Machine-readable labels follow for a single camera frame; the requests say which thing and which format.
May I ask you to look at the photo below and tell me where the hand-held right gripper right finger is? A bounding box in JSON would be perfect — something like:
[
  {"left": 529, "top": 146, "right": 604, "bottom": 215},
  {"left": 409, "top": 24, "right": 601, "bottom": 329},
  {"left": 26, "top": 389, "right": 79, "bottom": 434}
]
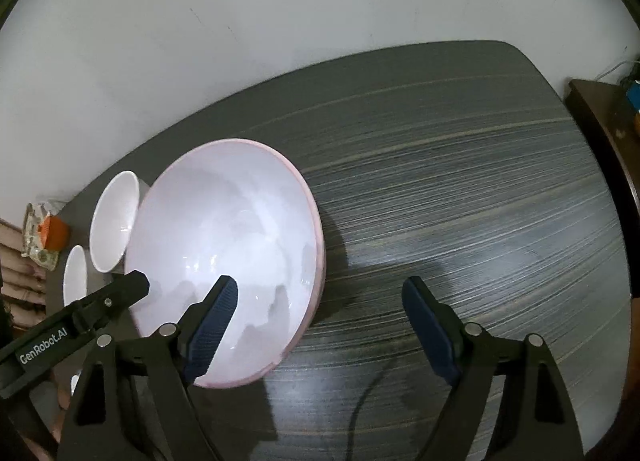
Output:
[{"left": 401, "top": 276, "right": 586, "bottom": 461}]

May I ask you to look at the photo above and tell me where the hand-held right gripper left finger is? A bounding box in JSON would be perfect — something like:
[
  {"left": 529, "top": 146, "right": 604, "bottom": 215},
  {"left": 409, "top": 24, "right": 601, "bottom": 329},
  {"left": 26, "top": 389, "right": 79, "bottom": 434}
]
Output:
[{"left": 57, "top": 275, "right": 238, "bottom": 461}]

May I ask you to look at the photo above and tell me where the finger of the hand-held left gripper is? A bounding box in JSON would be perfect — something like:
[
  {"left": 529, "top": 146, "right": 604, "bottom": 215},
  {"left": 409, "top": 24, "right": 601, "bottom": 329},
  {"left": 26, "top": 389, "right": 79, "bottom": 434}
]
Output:
[{"left": 72, "top": 270, "right": 150, "bottom": 334}]

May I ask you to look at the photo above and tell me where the white bowl with blue print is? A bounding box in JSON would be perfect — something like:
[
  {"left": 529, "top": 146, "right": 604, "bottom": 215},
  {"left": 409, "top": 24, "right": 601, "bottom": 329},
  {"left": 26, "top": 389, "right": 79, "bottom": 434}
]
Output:
[{"left": 62, "top": 244, "right": 90, "bottom": 309}]

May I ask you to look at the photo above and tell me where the pink bowl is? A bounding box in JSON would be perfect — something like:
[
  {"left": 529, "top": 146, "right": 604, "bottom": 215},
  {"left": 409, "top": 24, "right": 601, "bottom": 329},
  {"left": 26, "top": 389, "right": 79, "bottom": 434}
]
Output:
[{"left": 122, "top": 140, "right": 328, "bottom": 389}]

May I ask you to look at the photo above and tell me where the beige patterned curtain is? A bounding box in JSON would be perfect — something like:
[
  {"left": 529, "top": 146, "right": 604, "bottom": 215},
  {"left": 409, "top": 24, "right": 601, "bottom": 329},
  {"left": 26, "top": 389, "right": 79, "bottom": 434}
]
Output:
[{"left": 0, "top": 218, "right": 48, "bottom": 327}]

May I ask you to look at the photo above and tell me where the orange lidded cup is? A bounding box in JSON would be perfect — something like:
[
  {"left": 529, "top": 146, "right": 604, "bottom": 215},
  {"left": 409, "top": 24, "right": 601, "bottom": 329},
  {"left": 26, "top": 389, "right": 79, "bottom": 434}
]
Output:
[{"left": 39, "top": 215, "right": 69, "bottom": 251}]

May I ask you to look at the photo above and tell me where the floral ceramic teapot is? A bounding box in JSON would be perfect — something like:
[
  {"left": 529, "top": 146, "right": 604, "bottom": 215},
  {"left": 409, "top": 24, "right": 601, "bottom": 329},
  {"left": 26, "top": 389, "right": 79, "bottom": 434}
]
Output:
[{"left": 21, "top": 200, "right": 63, "bottom": 269}]

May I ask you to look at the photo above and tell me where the dark wooden side cabinet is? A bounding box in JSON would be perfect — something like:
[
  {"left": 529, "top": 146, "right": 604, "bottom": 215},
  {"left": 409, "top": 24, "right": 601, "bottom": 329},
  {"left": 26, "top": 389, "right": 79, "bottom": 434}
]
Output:
[{"left": 565, "top": 78, "right": 640, "bottom": 302}]

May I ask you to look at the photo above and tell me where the white cable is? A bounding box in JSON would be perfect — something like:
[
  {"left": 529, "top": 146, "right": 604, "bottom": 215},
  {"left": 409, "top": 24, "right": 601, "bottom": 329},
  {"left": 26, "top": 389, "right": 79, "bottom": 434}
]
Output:
[{"left": 597, "top": 58, "right": 635, "bottom": 82}]

